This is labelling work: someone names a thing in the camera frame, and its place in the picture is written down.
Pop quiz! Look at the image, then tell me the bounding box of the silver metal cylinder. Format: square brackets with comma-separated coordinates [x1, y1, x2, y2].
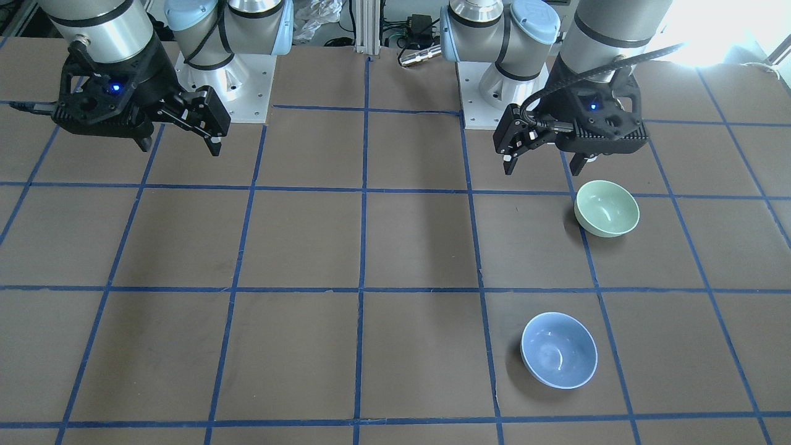
[397, 44, 442, 68]

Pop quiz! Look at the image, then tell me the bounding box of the black corrugated cable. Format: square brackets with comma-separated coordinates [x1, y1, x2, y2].
[518, 42, 687, 122]

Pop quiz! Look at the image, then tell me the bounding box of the aluminium frame post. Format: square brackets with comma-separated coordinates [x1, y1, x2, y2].
[350, 1, 382, 57]

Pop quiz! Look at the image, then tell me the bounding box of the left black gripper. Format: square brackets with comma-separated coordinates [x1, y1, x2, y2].
[493, 54, 649, 177]

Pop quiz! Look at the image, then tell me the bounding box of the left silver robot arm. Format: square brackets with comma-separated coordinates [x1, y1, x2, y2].
[439, 1, 680, 176]

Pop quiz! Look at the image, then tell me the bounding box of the green bowl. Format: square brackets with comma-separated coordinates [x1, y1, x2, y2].
[573, 180, 641, 239]

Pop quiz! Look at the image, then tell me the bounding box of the blue bowl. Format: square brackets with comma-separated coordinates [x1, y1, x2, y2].
[519, 311, 599, 391]

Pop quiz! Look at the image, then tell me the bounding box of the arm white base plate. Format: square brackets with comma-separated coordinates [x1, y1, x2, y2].
[175, 54, 277, 124]
[457, 62, 549, 130]

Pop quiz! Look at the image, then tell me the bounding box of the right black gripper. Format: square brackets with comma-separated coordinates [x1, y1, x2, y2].
[51, 40, 231, 156]

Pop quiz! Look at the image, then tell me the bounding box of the black power adapter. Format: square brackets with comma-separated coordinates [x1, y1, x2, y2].
[406, 14, 433, 46]

